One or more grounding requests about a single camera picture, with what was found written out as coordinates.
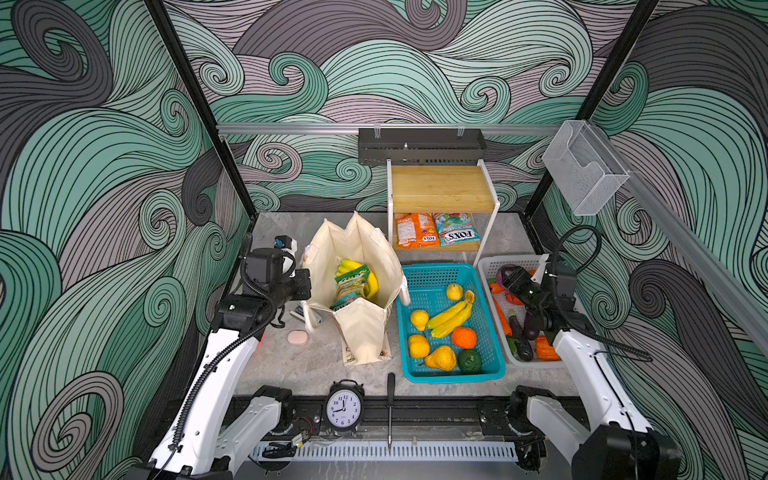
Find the yellow lemon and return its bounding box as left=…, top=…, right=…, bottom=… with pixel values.
left=445, top=283, right=464, bottom=302
left=410, top=310, right=430, bottom=332

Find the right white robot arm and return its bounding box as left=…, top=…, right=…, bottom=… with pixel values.
left=496, top=260, right=682, bottom=479

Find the black metal wall tray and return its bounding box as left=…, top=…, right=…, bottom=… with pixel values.
left=357, top=127, right=487, bottom=166

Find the orange carrot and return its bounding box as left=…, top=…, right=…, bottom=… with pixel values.
left=489, top=283, right=513, bottom=337

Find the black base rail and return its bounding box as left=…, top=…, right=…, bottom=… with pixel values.
left=278, top=392, right=528, bottom=439

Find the black handled screwdriver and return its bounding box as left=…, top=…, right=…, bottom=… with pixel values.
left=387, top=372, right=396, bottom=450

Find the yellow green candy bag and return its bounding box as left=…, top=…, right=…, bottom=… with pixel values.
left=335, top=265, right=370, bottom=298

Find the pink round sponge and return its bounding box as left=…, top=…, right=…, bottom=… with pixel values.
left=286, top=330, right=309, bottom=346

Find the teal plastic fruit basket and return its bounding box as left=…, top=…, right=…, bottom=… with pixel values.
left=396, top=263, right=506, bottom=384

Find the green avocado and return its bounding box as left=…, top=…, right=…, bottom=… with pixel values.
left=457, top=349, right=483, bottom=375

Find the green Fox's candy bag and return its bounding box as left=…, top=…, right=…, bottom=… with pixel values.
left=432, top=213, right=480, bottom=247

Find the orange mini pumpkin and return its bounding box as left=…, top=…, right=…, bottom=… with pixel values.
left=535, top=336, right=560, bottom=362

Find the yellow lemon top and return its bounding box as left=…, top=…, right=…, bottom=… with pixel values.
left=445, top=283, right=464, bottom=302

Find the white plastic vegetable basket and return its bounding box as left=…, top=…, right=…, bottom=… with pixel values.
left=478, top=255, right=601, bottom=369

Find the white slotted cable duct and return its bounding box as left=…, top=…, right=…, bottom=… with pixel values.
left=277, top=440, right=518, bottom=463

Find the orange tangerine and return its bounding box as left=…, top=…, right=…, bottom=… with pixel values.
left=451, top=327, right=478, bottom=350

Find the yellow orange bottom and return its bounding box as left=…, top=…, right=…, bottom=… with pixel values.
left=407, top=334, right=431, bottom=359

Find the red tomato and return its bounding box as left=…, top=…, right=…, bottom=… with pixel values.
left=505, top=292, right=524, bottom=306

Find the dark green cucumber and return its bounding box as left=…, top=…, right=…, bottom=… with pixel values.
left=507, top=313, right=533, bottom=362

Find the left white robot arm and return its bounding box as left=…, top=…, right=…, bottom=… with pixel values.
left=126, top=236, right=311, bottom=479

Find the black alarm clock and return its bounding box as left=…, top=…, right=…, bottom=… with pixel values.
left=323, top=379, right=365, bottom=433

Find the cream canvas grocery bag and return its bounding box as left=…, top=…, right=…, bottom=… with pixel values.
left=300, top=213, right=410, bottom=366

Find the yellow pear front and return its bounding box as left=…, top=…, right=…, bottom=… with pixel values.
left=424, top=345, right=457, bottom=372

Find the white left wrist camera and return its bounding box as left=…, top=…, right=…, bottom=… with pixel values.
left=274, top=235, right=298, bottom=258

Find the purple eggplant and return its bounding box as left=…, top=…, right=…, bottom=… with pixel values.
left=523, top=311, right=542, bottom=341

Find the large yellow banana bunch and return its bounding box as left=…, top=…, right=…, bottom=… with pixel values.
left=335, top=259, right=379, bottom=301

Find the white wooden two-tier shelf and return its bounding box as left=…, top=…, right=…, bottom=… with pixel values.
left=386, top=159, right=500, bottom=266

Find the red green candy bag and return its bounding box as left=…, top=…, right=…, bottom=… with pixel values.
left=330, top=291, right=365, bottom=311

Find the clear plastic wall holder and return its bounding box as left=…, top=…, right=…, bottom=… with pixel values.
left=542, top=120, right=629, bottom=217

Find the small yellow banana bunch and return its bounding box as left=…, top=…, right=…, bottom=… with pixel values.
left=427, top=291, right=475, bottom=339

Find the white grey stapler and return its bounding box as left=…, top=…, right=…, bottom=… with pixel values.
left=290, top=305, right=306, bottom=322

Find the orange Fox's candy bag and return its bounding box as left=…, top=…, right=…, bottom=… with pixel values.
left=395, top=213, right=440, bottom=249

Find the purple onion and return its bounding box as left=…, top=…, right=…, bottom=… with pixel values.
left=496, top=264, right=527, bottom=291

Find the yellow lemon middle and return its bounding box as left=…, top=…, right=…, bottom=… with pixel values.
left=410, top=310, right=430, bottom=332

